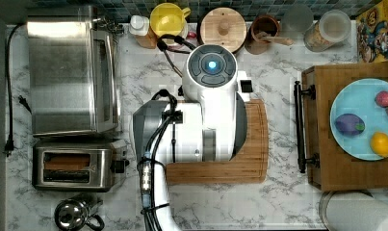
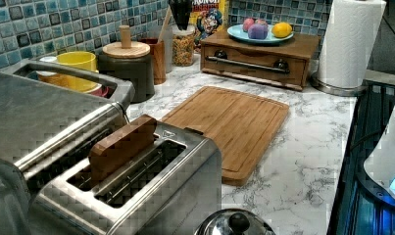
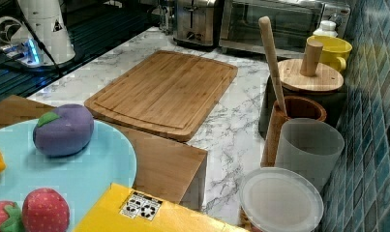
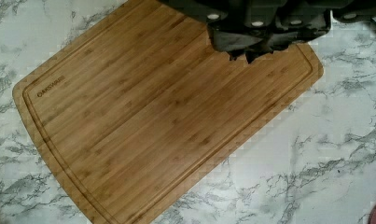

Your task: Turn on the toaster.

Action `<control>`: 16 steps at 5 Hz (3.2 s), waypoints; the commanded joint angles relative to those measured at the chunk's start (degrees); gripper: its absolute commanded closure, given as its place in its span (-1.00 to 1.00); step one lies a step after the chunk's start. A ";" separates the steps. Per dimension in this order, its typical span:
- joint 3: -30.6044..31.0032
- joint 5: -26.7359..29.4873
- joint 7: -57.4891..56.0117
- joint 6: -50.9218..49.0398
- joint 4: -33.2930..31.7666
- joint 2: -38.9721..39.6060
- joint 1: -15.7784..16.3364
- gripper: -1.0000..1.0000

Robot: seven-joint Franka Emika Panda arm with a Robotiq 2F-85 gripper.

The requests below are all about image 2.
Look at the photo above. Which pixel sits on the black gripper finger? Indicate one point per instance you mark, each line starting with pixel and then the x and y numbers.
pixel 181 10

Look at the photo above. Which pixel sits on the silver two-slot toaster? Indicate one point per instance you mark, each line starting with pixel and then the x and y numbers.
pixel 166 189

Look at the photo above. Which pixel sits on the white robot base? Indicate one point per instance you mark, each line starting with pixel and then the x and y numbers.
pixel 380 165

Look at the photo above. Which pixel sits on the wooden utensil stick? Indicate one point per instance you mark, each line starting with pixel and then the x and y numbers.
pixel 165 24

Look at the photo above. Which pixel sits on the Cap'n Crunch cereal box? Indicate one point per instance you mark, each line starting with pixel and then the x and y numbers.
pixel 207 16

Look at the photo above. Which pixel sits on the glass jar of cereal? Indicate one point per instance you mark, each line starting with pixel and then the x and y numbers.
pixel 183 46

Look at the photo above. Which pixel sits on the brown wooden utensil holder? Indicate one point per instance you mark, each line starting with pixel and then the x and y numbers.
pixel 157 51

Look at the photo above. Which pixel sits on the light blue plate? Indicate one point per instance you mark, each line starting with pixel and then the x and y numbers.
pixel 236 31

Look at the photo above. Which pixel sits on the pink toy fruit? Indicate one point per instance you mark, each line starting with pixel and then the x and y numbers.
pixel 247 23

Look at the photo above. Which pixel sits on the dark canister with wooden lid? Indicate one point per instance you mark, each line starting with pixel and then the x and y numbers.
pixel 129 60

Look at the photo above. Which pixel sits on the purple toy fruit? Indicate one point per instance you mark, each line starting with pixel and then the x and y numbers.
pixel 258 31

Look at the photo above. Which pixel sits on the yellow lemon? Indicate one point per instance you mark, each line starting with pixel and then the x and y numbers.
pixel 281 30

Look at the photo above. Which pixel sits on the red bowl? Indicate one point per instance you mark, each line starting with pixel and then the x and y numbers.
pixel 99 90

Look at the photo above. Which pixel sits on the wooden drawer box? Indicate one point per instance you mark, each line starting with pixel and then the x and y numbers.
pixel 282 64

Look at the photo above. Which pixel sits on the bamboo cutting board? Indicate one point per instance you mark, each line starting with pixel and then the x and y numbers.
pixel 241 124

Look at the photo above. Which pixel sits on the wooden toast slice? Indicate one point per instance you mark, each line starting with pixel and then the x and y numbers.
pixel 115 150

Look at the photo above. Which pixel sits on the metal paper towel base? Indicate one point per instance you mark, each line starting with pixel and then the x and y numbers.
pixel 336 91

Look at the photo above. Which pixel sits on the paper towel roll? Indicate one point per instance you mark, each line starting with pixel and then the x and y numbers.
pixel 348 41

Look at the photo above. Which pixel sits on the shiny kettle lid with knob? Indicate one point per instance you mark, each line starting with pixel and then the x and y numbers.
pixel 233 222

